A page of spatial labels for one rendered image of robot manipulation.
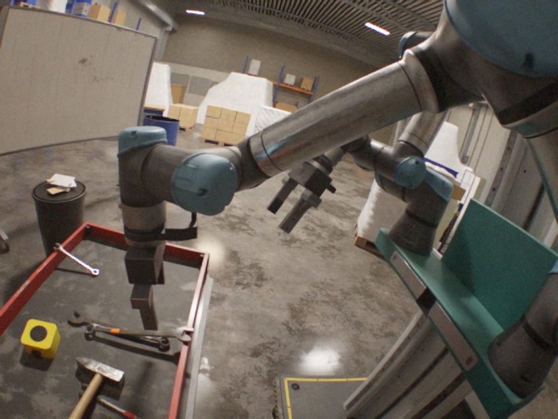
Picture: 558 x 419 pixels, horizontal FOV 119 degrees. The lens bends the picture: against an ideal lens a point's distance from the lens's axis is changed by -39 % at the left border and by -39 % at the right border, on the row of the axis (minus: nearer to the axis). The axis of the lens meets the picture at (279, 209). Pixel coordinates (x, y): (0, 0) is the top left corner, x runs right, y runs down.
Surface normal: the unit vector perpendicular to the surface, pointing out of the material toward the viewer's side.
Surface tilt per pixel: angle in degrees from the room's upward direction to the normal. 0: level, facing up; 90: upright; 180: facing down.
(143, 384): 0
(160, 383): 0
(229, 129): 90
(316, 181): 83
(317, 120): 87
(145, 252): 8
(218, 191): 83
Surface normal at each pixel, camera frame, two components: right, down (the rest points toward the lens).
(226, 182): 0.90, 0.28
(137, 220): 0.13, 0.40
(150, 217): 0.64, 0.37
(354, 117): -0.25, 0.54
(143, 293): 0.14, -0.91
